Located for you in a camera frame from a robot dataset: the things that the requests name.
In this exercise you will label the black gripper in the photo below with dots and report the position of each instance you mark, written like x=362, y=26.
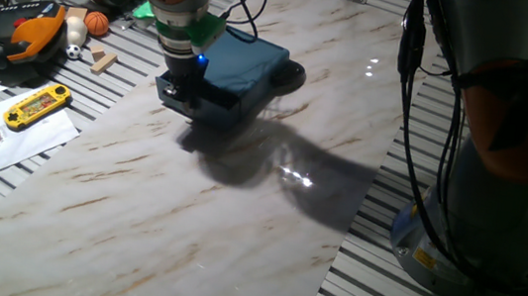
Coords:
x=185, y=74

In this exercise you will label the blue drawer box casing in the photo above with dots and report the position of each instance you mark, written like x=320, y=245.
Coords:
x=249, y=61

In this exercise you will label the long wooden block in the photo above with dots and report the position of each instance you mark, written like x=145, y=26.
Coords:
x=103, y=63

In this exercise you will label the small wooden block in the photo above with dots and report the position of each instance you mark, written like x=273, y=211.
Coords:
x=97, y=52

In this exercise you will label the black round disc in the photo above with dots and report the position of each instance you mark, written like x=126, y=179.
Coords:
x=293, y=79

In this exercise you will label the small orange basketball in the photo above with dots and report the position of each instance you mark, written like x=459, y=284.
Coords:
x=96, y=23

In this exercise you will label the marble pattern mat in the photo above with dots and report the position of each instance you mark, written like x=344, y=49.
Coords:
x=138, y=203

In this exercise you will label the small soccer ball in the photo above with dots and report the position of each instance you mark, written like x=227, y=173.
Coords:
x=73, y=51

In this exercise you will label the white gourd shaped toy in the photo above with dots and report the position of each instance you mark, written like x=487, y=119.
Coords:
x=76, y=31

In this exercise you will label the flat tan wooden block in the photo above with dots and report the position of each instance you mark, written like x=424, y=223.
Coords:
x=77, y=12

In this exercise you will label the yellow handheld game console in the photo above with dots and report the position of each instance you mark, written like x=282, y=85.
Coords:
x=37, y=106

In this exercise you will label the blank white paper sheet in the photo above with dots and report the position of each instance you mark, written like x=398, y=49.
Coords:
x=36, y=137

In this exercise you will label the black and orange teach pendant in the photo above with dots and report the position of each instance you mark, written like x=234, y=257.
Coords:
x=32, y=34

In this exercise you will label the green printed wrist mount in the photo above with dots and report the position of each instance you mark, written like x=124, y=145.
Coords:
x=207, y=29

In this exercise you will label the silver metal bracket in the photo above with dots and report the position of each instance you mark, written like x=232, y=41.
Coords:
x=126, y=20

